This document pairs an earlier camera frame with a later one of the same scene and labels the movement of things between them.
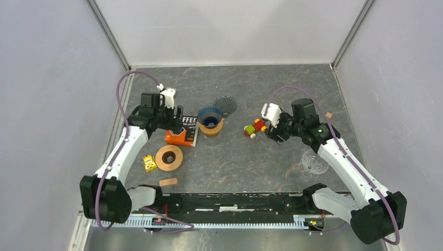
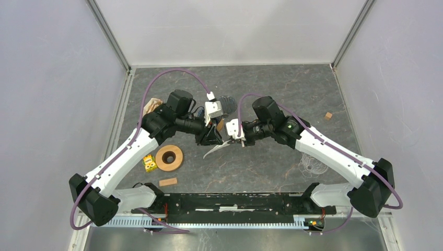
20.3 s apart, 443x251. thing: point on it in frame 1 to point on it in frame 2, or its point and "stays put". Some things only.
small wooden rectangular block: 169,181 stays put
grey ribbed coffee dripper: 227,104 stays put
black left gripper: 173,124 to 210,137
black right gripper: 272,132 to 247,142
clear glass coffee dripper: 311,165 stays put
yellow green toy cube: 149,162 stays put
